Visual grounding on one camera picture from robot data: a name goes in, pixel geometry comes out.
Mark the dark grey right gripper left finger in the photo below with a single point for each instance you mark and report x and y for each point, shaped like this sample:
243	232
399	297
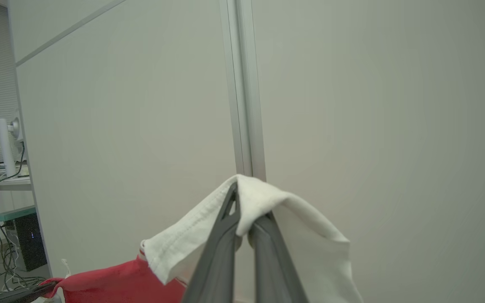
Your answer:
217	261

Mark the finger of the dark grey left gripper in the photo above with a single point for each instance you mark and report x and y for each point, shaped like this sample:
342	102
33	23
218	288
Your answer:
19	293

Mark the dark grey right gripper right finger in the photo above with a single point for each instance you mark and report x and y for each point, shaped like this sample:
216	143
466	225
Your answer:
272	269

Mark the red T-shirt with white stripes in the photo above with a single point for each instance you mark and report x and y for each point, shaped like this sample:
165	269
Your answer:
301	235

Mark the black computer tower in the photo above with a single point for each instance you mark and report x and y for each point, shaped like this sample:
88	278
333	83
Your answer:
30	244

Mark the teal shelf board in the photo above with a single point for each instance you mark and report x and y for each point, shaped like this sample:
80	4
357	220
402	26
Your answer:
15	212

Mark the white monitor stand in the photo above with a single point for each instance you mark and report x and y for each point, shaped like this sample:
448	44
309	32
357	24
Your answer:
6	147

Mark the grey aluminium partition post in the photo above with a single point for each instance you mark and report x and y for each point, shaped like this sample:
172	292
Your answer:
242	84

